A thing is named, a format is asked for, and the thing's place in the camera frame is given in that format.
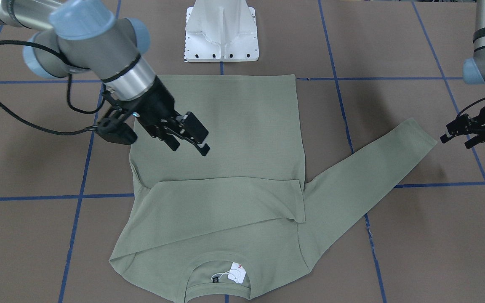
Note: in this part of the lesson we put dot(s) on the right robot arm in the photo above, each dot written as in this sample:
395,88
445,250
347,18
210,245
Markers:
78,36

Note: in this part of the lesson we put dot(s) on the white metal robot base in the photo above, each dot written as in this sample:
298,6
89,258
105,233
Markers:
221,31

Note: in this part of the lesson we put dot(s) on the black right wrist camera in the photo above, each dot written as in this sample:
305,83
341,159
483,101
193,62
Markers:
113,127

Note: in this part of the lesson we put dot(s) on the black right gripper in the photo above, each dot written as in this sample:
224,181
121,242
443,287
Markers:
158,105

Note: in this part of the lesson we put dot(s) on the olive green long-sleeve shirt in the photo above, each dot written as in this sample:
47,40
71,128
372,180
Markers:
247,200

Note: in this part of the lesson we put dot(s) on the white paper size tag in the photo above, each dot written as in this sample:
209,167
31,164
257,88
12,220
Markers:
237,273

